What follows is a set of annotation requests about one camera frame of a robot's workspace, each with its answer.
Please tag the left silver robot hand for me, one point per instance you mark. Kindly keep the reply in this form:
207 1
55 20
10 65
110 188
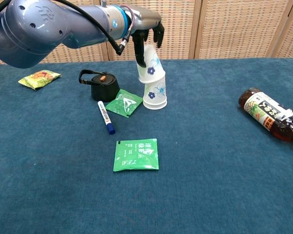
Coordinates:
146 18

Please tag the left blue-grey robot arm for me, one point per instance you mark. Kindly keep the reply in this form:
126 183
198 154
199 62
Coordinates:
34 29

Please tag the woven bamboo folding screen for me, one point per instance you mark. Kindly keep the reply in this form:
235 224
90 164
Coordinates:
222 29

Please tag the green tea sachet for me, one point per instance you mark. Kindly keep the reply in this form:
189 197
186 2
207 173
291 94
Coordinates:
123 104
136 156

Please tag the white blue marker pen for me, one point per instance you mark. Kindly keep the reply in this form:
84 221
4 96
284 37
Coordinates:
105 115

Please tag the yellow green snack bag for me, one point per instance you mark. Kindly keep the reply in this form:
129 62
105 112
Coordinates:
39 79

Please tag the brown tea plastic bottle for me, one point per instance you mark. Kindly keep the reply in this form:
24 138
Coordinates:
263 109

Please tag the blue table cloth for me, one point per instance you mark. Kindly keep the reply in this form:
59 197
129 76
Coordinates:
63 195

